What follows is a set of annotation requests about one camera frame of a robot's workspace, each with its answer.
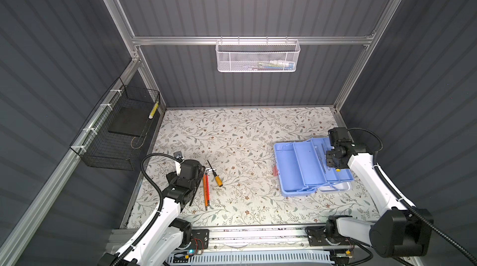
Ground white and blue tool box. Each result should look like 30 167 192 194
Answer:
273 138 354 197

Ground silver tweezers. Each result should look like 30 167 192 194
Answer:
321 143 327 167

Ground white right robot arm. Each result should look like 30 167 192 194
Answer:
324 128 477 266

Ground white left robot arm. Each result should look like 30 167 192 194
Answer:
98 151 206 266

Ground floral table mat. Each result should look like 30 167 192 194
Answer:
148 107 379 226

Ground black foam pad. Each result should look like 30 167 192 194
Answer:
108 108 152 137

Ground yellow marker pen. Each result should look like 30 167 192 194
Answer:
149 102 159 119

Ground red handled pliers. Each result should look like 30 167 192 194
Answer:
202 170 209 211

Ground yellow handled screwdriver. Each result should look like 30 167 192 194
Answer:
207 160 223 187

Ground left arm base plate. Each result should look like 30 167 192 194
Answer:
178 229 210 250

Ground black wire basket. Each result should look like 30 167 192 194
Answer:
70 79 161 171

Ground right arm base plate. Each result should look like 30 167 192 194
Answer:
304 226 355 247

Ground white vented cable duct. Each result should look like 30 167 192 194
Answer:
166 250 335 266

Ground white wire mesh basket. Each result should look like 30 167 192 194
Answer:
215 39 301 73

